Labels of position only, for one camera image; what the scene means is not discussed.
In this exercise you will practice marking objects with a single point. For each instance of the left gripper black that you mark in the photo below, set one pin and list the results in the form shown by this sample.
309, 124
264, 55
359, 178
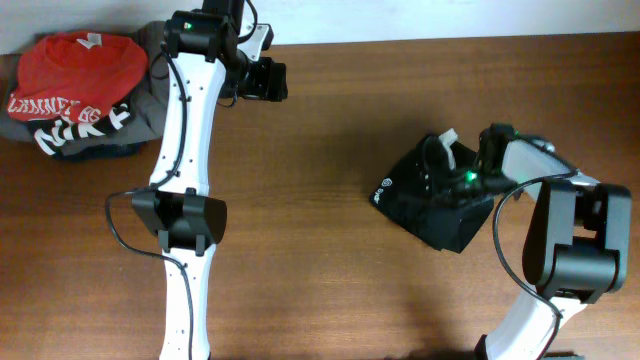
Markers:
269, 84

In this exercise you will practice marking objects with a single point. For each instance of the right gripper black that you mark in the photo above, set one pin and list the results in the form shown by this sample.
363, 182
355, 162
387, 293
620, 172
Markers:
440, 178

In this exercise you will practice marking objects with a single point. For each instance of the black t-shirt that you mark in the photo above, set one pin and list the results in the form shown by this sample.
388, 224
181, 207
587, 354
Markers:
401, 197

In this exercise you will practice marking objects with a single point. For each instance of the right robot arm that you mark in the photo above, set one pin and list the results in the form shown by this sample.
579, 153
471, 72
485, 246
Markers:
577, 245

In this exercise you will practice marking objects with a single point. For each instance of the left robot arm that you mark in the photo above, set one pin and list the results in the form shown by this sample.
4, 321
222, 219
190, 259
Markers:
176, 206

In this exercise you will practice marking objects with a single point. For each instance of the grey folded garment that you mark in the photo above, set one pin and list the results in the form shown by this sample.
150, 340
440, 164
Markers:
147, 101

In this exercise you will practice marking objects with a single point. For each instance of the red folded shirt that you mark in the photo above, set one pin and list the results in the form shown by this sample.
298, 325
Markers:
76, 76

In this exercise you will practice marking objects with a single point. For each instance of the dark blue folded garment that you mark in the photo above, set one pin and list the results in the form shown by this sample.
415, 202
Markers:
101, 152

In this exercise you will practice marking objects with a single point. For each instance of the black white lettered shirt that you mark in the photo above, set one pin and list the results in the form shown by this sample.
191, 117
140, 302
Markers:
51, 135

